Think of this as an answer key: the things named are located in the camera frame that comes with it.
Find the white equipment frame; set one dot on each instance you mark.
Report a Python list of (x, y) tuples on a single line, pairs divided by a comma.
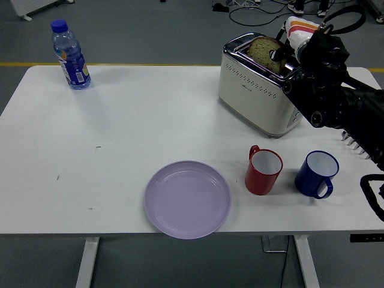
[(379, 16)]

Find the white furniture base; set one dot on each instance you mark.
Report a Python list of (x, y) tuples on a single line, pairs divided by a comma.
[(33, 6)]

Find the black table control panel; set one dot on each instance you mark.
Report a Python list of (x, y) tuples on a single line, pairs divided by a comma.
[(366, 237)]

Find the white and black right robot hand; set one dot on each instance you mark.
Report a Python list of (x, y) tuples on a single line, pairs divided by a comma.
[(297, 34)]

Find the person's foot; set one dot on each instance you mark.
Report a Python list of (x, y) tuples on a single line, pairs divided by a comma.
[(322, 12), (296, 9)]

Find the red mug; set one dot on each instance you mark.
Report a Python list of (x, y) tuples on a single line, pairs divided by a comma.
[(259, 183)]

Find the blue mug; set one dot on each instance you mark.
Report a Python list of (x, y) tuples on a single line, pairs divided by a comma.
[(307, 181)]

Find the bread slice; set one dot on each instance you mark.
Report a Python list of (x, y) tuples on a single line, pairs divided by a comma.
[(262, 52)]

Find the white table leg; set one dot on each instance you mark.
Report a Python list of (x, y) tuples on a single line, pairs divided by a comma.
[(307, 264), (87, 264)]

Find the cream and chrome toaster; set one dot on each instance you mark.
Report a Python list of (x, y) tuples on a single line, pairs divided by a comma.
[(255, 99)]

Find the silver toast rack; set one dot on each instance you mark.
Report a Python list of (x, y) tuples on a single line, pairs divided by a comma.
[(352, 144)]

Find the clear water bottle blue cap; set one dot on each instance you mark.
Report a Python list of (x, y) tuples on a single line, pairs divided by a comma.
[(72, 60)]

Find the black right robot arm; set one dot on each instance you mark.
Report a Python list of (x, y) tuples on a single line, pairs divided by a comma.
[(327, 90)]

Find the purple plate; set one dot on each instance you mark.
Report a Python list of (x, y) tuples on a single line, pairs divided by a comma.
[(187, 199)]

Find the grey metal bracket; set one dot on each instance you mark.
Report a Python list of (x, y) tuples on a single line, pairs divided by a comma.
[(273, 244)]

